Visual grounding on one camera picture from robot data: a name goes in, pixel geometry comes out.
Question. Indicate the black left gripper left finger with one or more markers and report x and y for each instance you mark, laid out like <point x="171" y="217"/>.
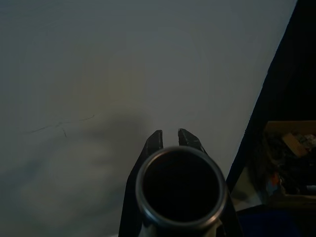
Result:
<point x="130" y="197"/>

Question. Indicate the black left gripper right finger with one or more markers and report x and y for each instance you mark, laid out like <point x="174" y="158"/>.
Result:
<point x="185" y="137"/>

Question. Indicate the brown cardboard box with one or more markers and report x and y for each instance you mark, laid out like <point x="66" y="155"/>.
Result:
<point x="271" y="127"/>

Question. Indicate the dark clutter pile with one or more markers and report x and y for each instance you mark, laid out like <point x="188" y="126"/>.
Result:
<point x="288" y="170"/>

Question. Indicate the black broom with white head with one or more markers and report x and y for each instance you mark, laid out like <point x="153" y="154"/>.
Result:
<point x="148" y="214"/>

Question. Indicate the black fabric panel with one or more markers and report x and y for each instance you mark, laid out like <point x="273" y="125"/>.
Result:
<point x="291" y="74"/>

